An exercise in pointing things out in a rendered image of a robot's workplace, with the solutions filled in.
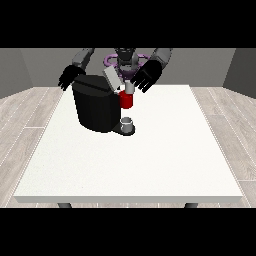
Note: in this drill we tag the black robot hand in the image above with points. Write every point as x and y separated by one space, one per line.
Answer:
149 74
69 76

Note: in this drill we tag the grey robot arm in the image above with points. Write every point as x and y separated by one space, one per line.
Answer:
82 57
162 55

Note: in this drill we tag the small grey coffee pod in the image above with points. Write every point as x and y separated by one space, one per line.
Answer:
129 86

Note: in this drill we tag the red pod holder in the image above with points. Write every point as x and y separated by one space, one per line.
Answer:
126 99

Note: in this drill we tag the pale grey machine lid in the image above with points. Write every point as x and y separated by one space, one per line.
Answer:
113 78

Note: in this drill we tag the black coffee machine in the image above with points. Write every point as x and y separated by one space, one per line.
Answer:
95 105

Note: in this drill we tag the grey robot trunk purple rings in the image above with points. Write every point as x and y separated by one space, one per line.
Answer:
126 59

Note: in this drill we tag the small grey cup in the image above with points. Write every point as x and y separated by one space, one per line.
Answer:
127 124

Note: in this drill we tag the dark table leg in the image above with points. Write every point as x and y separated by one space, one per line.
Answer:
191 205
64 205

